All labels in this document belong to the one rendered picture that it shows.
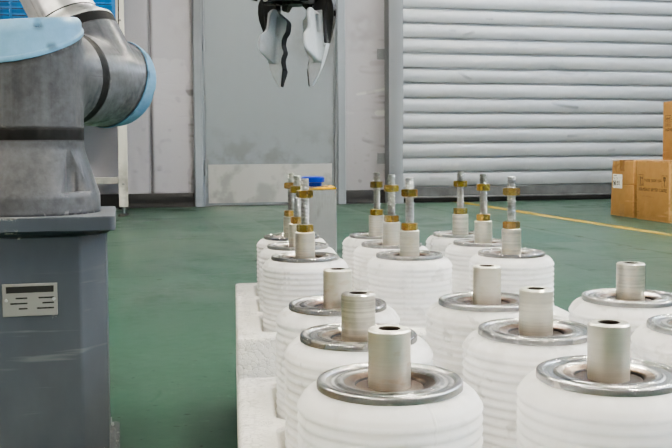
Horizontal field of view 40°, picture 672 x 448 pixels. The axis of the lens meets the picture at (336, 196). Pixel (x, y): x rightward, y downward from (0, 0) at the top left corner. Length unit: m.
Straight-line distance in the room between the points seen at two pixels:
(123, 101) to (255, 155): 4.85
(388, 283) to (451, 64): 5.37
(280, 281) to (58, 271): 0.25
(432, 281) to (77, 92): 0.46
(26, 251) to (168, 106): 4.96
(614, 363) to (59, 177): 0.73
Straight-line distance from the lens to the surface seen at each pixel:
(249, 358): 0.96
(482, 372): 0.60
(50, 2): 1.26
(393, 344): 0.47
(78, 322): 1.08
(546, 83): 6.62
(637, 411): 0.48
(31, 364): 1.09
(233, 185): 6.03
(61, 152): 1.09
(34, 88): 1.09
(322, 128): 6.13
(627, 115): 6.90
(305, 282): 0.98
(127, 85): 1.21
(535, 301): 0.61
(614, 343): 0.50
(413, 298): 1.00
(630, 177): 5.05
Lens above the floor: 0.37
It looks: 3 degrees down
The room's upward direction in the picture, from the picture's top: straight up
